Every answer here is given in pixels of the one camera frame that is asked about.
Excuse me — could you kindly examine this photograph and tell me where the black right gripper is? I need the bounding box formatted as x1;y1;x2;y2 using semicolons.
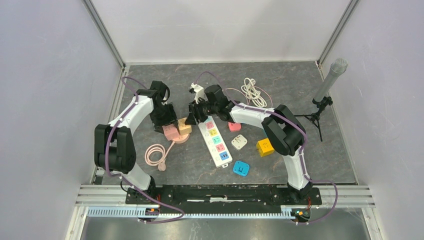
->
185;97;218;127

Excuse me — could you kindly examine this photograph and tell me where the white long power strip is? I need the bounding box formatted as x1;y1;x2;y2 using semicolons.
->
197;116;233;168

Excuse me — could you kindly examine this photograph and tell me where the grey microphone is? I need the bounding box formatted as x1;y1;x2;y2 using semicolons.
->
312;58;349;104

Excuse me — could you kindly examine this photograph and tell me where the blue plug adapter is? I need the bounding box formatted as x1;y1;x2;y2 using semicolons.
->
232;160;250;177

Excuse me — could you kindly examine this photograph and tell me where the pink plug adapter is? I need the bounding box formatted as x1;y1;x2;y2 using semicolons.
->
228;122;242;132

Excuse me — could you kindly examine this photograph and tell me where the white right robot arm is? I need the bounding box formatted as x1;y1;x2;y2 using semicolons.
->
185;83;313;204

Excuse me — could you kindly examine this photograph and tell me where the black microphone tripod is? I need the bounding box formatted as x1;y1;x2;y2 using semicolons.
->
295;96;333;142

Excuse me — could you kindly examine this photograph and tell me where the orange cube socket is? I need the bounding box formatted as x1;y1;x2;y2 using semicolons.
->
177;117;192;136

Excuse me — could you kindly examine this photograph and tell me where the white power strip cable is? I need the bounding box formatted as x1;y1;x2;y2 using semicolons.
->
240;77;268;110

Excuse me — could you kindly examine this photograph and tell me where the yellow cube socket adapter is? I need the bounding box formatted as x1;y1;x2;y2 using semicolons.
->
256;138;275;157

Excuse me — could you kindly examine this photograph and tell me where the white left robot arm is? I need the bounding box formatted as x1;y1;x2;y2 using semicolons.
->
94;80;178;204

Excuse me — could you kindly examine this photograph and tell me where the pink round socket base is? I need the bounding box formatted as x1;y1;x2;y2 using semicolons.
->
172;133;190;144

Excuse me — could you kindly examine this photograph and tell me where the pink round plug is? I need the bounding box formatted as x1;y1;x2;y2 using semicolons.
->
157;162;167;172

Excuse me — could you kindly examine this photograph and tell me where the pink cube socket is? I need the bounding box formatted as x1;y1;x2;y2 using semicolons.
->
162;124;180;141

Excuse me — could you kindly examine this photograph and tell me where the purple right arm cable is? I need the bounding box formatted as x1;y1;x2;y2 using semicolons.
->
193;71;339;226

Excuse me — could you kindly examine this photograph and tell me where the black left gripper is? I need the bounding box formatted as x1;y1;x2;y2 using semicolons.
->
148;103;178;135

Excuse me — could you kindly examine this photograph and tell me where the white plug adapter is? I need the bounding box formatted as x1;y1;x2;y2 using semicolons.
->
231;134;248;150

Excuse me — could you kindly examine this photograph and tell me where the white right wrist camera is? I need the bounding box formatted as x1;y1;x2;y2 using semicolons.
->
189;82;204;104

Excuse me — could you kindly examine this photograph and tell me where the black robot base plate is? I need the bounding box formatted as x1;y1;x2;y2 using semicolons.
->
125;184;322;215

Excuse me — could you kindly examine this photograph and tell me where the pink coiled power cable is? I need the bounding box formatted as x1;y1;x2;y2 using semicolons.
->
144;140;176;167

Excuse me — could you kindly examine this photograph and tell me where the pink lightning charging cable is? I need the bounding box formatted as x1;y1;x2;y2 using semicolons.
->
225;85;273;110

